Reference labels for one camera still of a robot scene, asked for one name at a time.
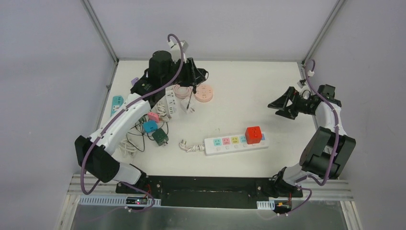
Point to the pink plug adapter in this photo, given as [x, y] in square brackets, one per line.
[153, 117]

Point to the white long power strip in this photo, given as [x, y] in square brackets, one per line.
[225, 145]

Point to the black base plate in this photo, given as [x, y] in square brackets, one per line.
[212, 192]

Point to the white cube adapter orange sticker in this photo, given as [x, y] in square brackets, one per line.
[188, 105]

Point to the teal power strip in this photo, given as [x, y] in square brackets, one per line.
[117, 101]

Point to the purple power strip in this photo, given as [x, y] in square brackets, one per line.
[134, 81]

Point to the white USB power strip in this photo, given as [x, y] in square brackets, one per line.
[170, 97]

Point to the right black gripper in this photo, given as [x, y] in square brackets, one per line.
[281, 103]

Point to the light blue plug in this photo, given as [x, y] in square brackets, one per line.
[150, 126]

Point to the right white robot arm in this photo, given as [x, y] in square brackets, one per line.
[328, 150]

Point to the red plug adapter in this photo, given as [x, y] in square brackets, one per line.
[253, 135]

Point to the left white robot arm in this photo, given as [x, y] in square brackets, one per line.
[94, 153]

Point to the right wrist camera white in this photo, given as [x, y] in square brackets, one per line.
[303, 83]

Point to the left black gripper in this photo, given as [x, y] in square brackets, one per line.
[193, 74]

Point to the pink round power strip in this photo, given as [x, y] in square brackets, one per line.
[204, 93]

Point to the green patterned cube adapter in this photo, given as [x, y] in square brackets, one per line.
[160, 137]

